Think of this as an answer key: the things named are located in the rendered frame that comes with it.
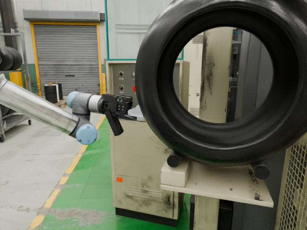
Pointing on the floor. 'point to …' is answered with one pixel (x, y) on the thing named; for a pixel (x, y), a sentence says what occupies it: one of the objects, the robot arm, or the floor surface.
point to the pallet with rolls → (55, 94)
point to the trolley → (6, 118)
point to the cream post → (213, 106)
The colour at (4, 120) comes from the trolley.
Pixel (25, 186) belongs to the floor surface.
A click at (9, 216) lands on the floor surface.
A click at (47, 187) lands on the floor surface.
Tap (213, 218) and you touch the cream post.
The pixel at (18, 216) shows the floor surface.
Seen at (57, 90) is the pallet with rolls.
